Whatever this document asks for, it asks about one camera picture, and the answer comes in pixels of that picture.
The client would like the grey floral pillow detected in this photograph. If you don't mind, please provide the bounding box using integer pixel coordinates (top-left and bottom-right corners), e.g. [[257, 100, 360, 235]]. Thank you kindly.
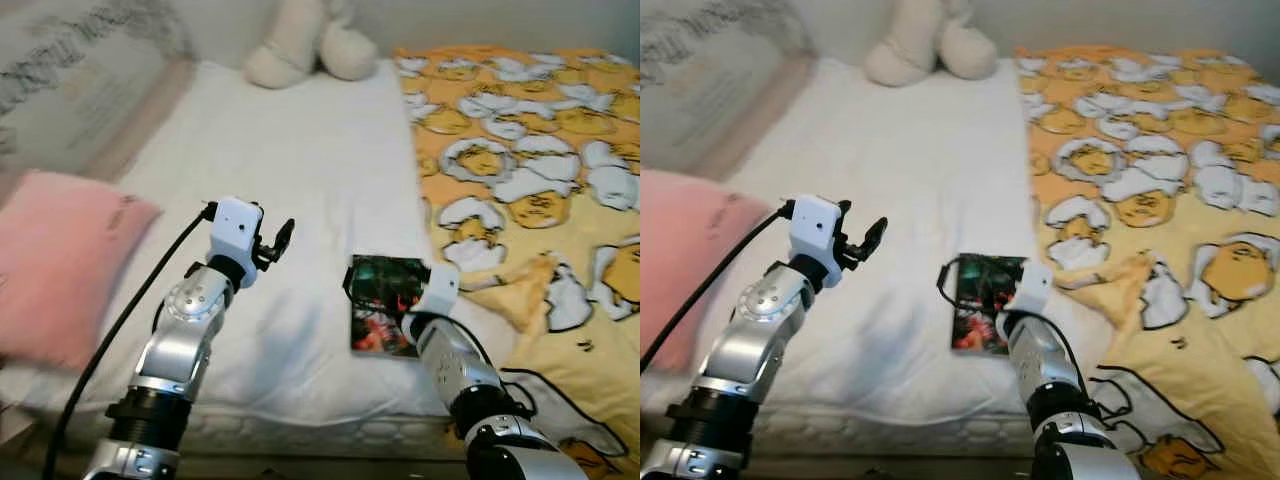
[[640, 0, 816, 186], [0, 0, 199, 186]]

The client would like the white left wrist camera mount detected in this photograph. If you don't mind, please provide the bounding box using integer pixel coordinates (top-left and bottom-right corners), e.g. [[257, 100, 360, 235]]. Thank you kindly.
[[788, 194, 848, 269], [208, 196, 267, 267]]

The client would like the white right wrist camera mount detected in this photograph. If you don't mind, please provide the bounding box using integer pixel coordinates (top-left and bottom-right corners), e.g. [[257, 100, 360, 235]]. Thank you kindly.
[[403, 262, 462, 323], [1003, 258, 1054, 317]]

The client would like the yellow cartoon print blanket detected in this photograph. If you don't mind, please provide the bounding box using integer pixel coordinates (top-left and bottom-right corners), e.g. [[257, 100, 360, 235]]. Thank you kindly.
[[1013, 45, 1280, 480], [393, 45, 641, 480]]

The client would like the beige plush toy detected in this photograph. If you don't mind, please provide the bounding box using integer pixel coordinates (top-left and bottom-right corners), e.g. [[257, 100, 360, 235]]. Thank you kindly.
[[863, 0, 1000, 88], [243, 0, 380, 91]]

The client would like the pink pillow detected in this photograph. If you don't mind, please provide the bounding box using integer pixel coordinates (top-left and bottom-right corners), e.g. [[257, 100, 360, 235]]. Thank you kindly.
[[0, 168, 164, 373], [640, 168, 779, 379]]

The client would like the dark cover book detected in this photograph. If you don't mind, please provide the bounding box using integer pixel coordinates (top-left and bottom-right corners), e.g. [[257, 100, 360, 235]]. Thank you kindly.
[[951, 252, 1031, 357], [349, 254, 434, 359]]

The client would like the white bed sheet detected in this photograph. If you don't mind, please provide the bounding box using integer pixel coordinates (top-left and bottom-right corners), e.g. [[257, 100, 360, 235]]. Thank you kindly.
[[640, 55, 1121, 426], [0, 58, 526, 426]]

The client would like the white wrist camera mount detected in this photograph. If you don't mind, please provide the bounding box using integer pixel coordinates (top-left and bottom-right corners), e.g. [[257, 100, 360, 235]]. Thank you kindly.
[[208, 196, 267, 267], [403, 262, 462, 323], [1003, 258, 1054, 317], [788, 194, 848, 269]]

